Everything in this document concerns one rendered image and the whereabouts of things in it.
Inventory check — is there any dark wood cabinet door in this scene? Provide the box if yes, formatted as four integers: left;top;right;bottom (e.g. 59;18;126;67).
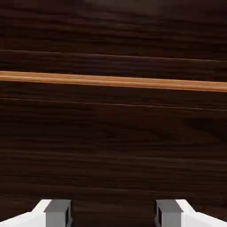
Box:
0;0;227;62
0;98;227;227

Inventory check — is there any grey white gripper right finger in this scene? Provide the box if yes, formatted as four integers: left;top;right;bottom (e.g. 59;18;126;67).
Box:
155;199;227;227

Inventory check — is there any dark wood cabinet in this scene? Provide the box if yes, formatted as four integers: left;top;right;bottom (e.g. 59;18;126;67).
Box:
0;50;227;111

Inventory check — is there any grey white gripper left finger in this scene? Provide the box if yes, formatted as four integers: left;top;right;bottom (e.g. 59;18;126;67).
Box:
0;199;73;227

